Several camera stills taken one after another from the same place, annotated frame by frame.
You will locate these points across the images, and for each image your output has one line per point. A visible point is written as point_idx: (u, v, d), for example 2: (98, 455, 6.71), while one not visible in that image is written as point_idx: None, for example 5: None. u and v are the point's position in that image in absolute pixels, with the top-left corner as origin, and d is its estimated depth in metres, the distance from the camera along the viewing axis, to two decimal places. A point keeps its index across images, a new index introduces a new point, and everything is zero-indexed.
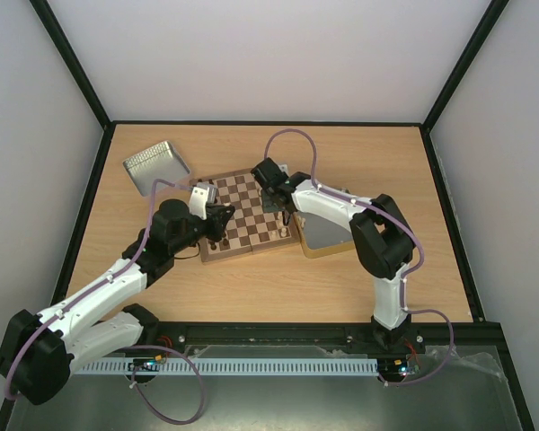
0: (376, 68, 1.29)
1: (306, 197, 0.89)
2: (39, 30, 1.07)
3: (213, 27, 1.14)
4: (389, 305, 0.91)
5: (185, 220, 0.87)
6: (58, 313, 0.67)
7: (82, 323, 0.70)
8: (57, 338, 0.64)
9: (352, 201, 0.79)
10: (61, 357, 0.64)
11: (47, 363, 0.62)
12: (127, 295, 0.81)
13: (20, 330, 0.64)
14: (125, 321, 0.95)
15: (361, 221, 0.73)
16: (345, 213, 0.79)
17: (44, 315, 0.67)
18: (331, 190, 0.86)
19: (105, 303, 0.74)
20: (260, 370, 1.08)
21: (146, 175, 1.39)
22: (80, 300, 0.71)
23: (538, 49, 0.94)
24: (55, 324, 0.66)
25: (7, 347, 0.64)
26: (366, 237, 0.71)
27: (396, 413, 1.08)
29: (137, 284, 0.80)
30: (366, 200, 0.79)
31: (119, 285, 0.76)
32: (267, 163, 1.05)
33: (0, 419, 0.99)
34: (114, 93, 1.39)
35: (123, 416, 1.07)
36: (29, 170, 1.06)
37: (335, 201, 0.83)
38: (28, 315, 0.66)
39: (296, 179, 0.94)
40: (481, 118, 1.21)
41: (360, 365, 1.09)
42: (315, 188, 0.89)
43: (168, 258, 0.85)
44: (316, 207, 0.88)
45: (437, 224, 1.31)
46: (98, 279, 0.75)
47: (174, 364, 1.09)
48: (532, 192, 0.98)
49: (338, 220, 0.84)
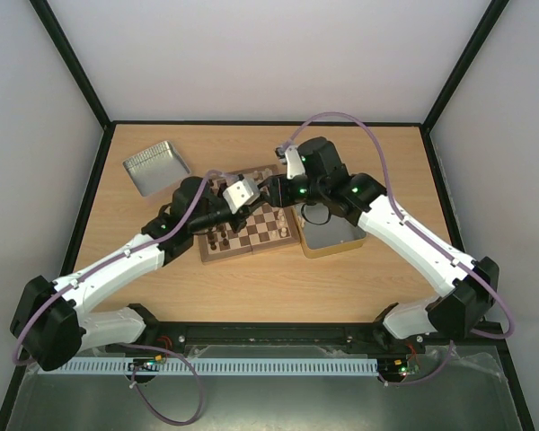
0: (376, 67, 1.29)
1: (384, 227, 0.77)
2: (39, 30, 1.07)
3: (213, 27, 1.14)
4: (412, 323, 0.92)
5: (207, 200, 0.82)
6: (73, 283, 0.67)
7: (95, 295, 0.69)
8: (70, 308, 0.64)
9: (455, 259, 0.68)
10: (74, 328, 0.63)
11: (58, 331, 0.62)
12: (145, 272, 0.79)
13: (35, 296, 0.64)
14: (130, 316, 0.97)
15: (462, 291, 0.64)
16: (439, 270, 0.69)
17: (60, 283, 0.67)
18: (420, 231, 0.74)
19: (119, 279, 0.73)
20: (260, 370, 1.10)
21: (145, 176, 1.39)
22: (96, 271, 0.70)
23: (538, 48, 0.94)
24: (68, 294, 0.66)
25: (22, 312, 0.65)
26: (464, 312, 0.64)
27: (394, 412, 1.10)
29: (155, 261, 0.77)
30: (469, 264, 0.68)
31: (136, 261, 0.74)
32: (327, 151, 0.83)
33: (0, 419, 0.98)
34: (114, 93, 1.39)
35: (124, 417, 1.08)
36: (29, 168, 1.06)
37: (427, 250, 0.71)
38: (43, 282, 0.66)
39: (371, 192, 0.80)
40: (481, 117, 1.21)
41: (360, 365, 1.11)
42: (401, 217, 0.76)
43: (185, 240, 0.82)
44: (392, 240, 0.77)
45: (437, 224, 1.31)
46: (116, 253, 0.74)
47: (174, 365, 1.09)
48: (534, 190, 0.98)
49: (419, 268, 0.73)
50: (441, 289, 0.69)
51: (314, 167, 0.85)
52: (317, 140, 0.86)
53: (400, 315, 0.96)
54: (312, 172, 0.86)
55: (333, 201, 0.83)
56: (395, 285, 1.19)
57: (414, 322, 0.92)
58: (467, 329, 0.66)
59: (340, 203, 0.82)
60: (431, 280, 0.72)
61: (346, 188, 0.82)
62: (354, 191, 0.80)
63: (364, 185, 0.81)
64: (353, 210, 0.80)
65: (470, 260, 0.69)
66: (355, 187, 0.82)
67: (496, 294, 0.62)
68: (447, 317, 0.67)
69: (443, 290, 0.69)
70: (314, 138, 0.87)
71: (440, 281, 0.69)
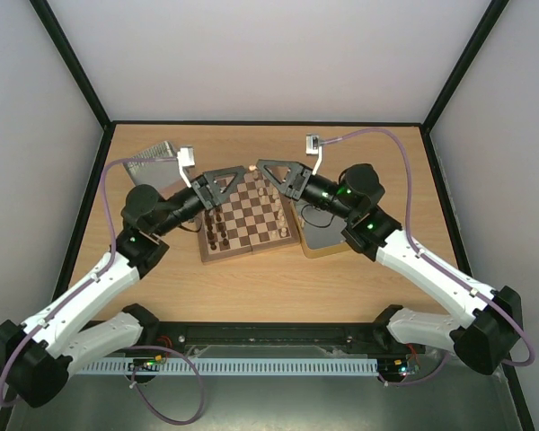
0: (376, 67, 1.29)
1: (400, 260, 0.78)
2: (39, 30, 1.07)
3: (213, 27, 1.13)
4: (426, 336, 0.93)
5: (161, 206, 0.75)
6: (41, 322, 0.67)
7: (68, 329, 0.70)
8: (42, 348, 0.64)
9: (473, 290, 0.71)
10: (51, 366, 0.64)
11: (33, 375, 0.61)
12: (120, 290, 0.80)
13: (5, 341, 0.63)
14: (124, 322, 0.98)
15: (482, 320, 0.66)
16: (462, 303, 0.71)
17: (29, 325, 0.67)
18: (437, 262, 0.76)
19: (93, 305, 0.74)
20: (260, 371, 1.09)
21: (146, 176, 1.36)
22: (64, 305, 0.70)
23: None
24: (39, 334, 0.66)
25: None
26: (489, 346, 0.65)
27: (393, 412, 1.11)
29: (128, 277, 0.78)
30: (489, 294, 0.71)
31: (107, 284, 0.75)
32: (378, 194, 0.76)
33: (0, 419, 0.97)
34: (115, 93, 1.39)
35: (125, 417, 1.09)
36: (28, 169, 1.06)
37: (445, 280, 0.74)
38: (11, 326, 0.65)
39: (387, 228, 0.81)
40: (481, 118, 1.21)
41: (360, 365, 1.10)
42: (417, 250, 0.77)
43: (155, 247, 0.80)
44: (408, 271, 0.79)
45: (437, 224, 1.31)
46: (83, 280, 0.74)
47: (174, 365, 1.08)
48: (534, 189, 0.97)
49: (437, 297, 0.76)
50: (463, 320, 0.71)
51: (357, 202, 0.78)
52: (365, 173, 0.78)
53: (419, 327, 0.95)
54: (348, 203, 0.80)
55: (349, 233, 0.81)
56: (395, 285, 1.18)
57: (432, 338, 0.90)
58: (495, 359, 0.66)
59: (357, 238, 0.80)
60: (450, 310, 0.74)
61: (360, 220, 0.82)
62: (370, 227, 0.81)
63: (379, 220, 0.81)
64: (369, 246, 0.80)
65: (488, 291, 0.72)
66: (370, 222, 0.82)
67: (520, 329, 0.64)
68: (468, 347, 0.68)
69: (463, 321, 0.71)
70: (358, 169, 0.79)
71: (461, 312, 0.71)
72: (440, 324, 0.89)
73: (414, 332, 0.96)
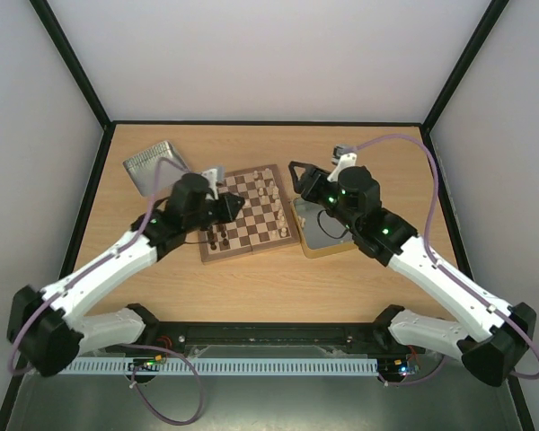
0: (377, 67, 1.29)
1: (416, 269, 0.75)
2: (39, 30, 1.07)
3: (212, 28, 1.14)
4: (428, 341, 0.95)
5: (203, 197, 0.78)
6: (60, 291, 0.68)
7: (85, 302, 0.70)
8: (59, 317, 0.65)
9: (491, 307, 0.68)
10: (64, 337, 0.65)
11: (49, 341, 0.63)
12: (136, 269, 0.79)
13: (24, 305, 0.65)
14: (130, 317, 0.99)
15: (498, 338, 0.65)
16: (478, 318, 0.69)
17: (48, 291, 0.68)
18: (455, 275, 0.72)
19: (110, 281, 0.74)
20: (260, 370, 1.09)
21: (145, 176, 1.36)
22: (83, 277, 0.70)
23: None
24: (57, 302, 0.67)
25: (16, 321, 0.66)
26: (501, 361, 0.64)
27: (393, 413, 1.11)
29: (146, 259, 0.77)
30: (507, 312, 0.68)
31: (126, 261, 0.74)
32: (372, 189, 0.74)
33: (1, 419, 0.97)
34: (114, 94, 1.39)
35: (125, 417, 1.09)
36: (28, 168, 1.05)
37: (461, 294, 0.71)
38: (31, 292, 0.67)
39: (401, 232, 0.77)
40: (481, 117, 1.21)
41: (360, 365, 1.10)
42: (434, 260, 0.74)
43: (177, 233, 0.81)
44: (421, 281, 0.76)
45: (437, 224, 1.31)
46: (103, 254, 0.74)
47: (174, 364, 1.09)
48: (534, 189, 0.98)
49: (453, 312, 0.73)
50: (480, 335, 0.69)
51: (353, 201, 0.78)
52: (360, 173, 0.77)
53: (423, 331, 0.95)
54: (349, 205, 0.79)
55: (361, 241, 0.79)
56: (395, 285, 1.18)
57: (434, 344, 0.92)
58: (506, 373, 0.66)
59: (370, 243, 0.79)
60: (464, 323, 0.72)
61: (375, 227, 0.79)
62: (385, 233, 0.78)
63: (393, 224, 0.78)
64: (384, 251, 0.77)
65: (506, 307, 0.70)
66: (384, 227, 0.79)
67: (531, 342, 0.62)
68: (482, 364, 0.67)
69: (479, 336, 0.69)
70: (355, 170, 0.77)
71: (477, 329, 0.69)
72: (446, 333, 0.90)
73: (419, 337, 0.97)
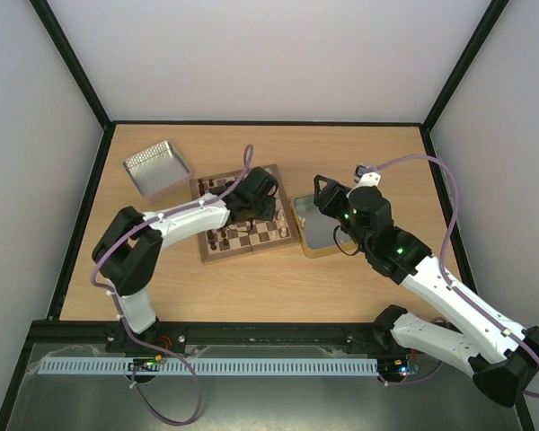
0: (377, 67, 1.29)
1: (429, 290, 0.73)
2: (39, 30, 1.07)
3: (211, 29, 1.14)
4: (434, 350, 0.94)
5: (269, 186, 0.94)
6: (160, 216, 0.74)
7: (172, 233, 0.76)
8: (154, 235, 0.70)
9: (506, 329, 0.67)
10: (153, 254, 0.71)
11: (143, 257, 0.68)
12: (206, 227, 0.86)
13: (125, 224, 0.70)
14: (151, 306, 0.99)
15: (512, 363, 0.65)
16: (492, 340, 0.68)
17: (147, 215, 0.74)
18: (470, 296, 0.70)
19: (191, 226, 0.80)
20: (260, 370, 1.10)
21: (146, 176, 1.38)
22: (177, 213, 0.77)
23: None
24: (155, 224, 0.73)
25: (113, 234, 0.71)
26: (514, 384, 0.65)
27: (393, 413, 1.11)
29: (219, 219, 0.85)
30: (521, 335, 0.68)
31: (207, 214, 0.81)
32: (383, 207, 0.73)
33: (1, 419, 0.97)
34: (115, 94, 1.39)
35: (125, 417, 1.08)
36: (29, 167, 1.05)
37: (476, 317, 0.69)
38: (131, 214, 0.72)
39: (413, 250, 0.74)
40: (481, 117, 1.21)
41: (360, 365, 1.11)
42: (449, 282, 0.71)
43: (244, 209, 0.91)
44: (434, 301, 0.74)
45: (437, 224, 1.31)
46: (191, 202, 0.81)
47: (173, 364, 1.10)
48: (533, 189, 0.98)
49: (465, 331, 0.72)
50: (492, 356, 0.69)
51: (366, 219, 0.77)
52: (370, 192, 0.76)
53: (431, 342, 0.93)
54: (361, 223, 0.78)
55: (374, 259, 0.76)
56: (395, 285, 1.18)
57: (440, 354, 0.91)
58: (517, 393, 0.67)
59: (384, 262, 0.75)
60: (476, 342, 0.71)
61: (389, 246, 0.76)
62: (399, 251, 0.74)
63: (408, 243, 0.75)
64: (398, 271, 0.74)
65: (519, 330, 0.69)
66: (399, 246, 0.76)
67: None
68: (493, 382, 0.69)
69: (492, 356, 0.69)
70: (365, 189, 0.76)
71: (490, 350, 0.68)
72: (456, 347, 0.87)
73: (424, 345, 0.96)
